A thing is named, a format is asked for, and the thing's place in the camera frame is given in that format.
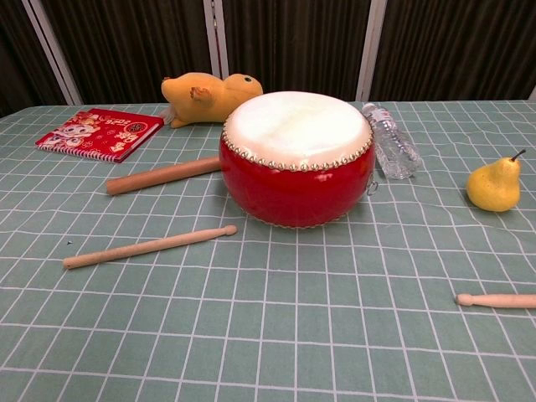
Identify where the light wooden drumstick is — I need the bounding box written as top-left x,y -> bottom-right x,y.
62,224 -> 239,270
455,292 -> 536,310

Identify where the red drum with white skin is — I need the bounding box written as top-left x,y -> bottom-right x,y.
219,90 -> 374,229

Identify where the green grid cutting mat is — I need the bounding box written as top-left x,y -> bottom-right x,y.
0,100 -> 536,402

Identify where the thick brown wooden rod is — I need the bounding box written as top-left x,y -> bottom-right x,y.
106,156 -> 222,197

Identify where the yellow plush animal toy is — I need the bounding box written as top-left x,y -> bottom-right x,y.
161,71 -> 264,129

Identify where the clear plastic water bottle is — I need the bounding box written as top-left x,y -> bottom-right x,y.
361,102 -> 423,181

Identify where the dark pleated curtain panel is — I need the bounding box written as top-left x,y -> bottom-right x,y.
41,0 -> 213,106
369,0 -> 536,102
0,0 -> 70,118
220,0 -> 372,101

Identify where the red spiral notebook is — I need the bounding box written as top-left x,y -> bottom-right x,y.
34,107 -> 165,164

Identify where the yellow pear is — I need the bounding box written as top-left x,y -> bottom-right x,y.
466,149 -> 527,213

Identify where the white partition post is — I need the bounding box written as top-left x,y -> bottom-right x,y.
203,0 -> 231,80
20,0 -> 83,106
355,0 -> 389,102

